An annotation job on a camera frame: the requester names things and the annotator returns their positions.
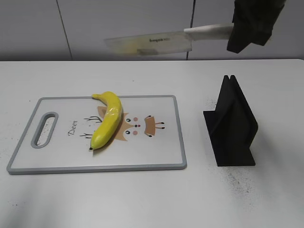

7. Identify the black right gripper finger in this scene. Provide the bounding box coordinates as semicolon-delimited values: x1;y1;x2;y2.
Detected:
227;0;255;53

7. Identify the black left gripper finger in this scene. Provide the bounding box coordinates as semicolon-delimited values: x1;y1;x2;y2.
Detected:
251;0;285;46

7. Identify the white-handled cleaver knife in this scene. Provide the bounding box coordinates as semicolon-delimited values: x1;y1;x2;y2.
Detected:
104;23;234;56

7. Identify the yellow plastic banana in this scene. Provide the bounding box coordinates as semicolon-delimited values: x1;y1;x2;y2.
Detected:
89;91;123;150

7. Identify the black knife stand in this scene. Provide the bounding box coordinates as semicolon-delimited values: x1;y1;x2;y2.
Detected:
203;75;258;166

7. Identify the white grey-rimmed cutting board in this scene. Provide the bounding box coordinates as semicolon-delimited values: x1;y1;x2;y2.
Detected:
7;95;187;175

